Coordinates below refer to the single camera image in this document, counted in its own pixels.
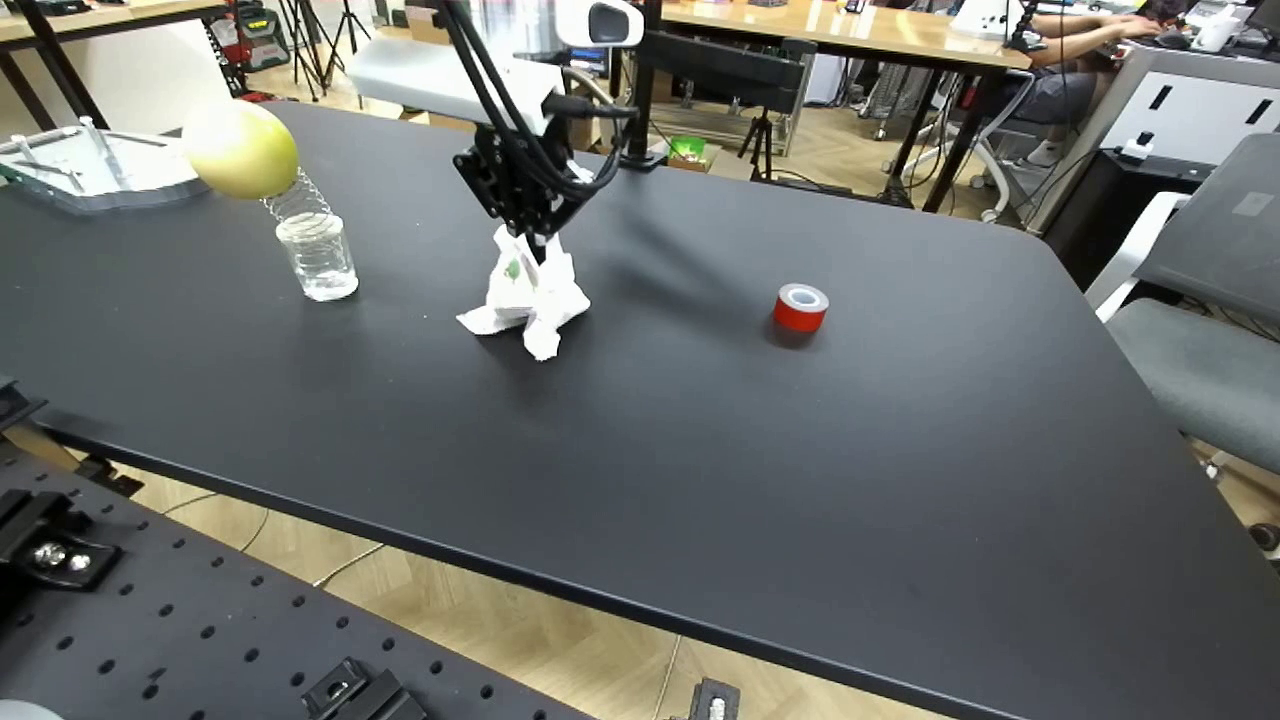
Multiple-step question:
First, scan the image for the grey slotted cabinet panel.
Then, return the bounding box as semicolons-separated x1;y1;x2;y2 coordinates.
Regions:
1038;44;1280;277

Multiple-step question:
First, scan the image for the tall black tripod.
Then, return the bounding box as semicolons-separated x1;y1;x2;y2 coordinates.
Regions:
283;0;403;98

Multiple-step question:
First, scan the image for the small black tripod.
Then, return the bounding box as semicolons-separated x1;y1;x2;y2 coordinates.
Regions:
735;107;789;184

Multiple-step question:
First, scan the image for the person forearm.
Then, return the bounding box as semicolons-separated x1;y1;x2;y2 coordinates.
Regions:
1030;18;1162;73

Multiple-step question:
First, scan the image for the grey office chair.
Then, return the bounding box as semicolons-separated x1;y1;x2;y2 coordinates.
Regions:
1104;134;1280;479

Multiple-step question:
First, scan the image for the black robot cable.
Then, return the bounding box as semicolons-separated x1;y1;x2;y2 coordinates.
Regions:
435;0;642;194

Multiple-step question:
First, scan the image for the yellow round ball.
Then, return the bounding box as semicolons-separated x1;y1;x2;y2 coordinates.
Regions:
182;101;304;203

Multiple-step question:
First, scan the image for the person hand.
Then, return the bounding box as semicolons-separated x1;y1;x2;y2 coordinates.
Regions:
1147;18;1196;57

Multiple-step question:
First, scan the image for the green small object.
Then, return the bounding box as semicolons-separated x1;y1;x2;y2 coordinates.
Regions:
666;134;721;178

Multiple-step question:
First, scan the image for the wooden desk with black legs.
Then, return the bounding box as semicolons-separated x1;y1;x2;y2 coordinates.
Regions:
0;0;231;134

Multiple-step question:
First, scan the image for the grey metal bracket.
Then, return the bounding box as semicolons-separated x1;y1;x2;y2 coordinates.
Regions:
685;677;749;720

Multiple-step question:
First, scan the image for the black bracket with silver screws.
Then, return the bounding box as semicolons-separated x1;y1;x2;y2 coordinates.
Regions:
0;487;126;592

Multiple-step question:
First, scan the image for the long wooden desk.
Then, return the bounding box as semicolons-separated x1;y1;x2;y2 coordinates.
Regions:
658;0;1039;216

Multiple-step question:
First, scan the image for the black clamp pole stand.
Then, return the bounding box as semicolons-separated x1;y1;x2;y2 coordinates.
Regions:
606;0;671;178

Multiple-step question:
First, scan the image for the clear drinking glass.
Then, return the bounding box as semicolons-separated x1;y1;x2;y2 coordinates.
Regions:
260;169;365;308

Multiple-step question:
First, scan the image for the black bracket on breadboard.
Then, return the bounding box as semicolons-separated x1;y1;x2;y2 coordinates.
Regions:
300;651;439;720

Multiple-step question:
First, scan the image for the white board panel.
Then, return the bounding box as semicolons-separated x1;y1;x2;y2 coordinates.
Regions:
55;18;240;142

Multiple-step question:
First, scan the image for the black table edge clamp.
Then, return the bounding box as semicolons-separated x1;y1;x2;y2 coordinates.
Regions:
69;450;149;499

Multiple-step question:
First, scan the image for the red tape roll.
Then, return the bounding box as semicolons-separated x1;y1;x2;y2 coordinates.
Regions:
767;279;833;342

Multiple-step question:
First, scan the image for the black flat panel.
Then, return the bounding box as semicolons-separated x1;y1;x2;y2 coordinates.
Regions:
633;28;812;122

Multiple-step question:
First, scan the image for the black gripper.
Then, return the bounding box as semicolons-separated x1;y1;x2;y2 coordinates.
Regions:
447;116;599;270

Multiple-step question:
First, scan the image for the black perforated breadboard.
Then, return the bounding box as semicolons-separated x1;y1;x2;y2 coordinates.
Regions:
0;435;591;720

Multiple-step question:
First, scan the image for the white cloth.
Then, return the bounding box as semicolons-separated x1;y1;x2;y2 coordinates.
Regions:
452;219;596;370

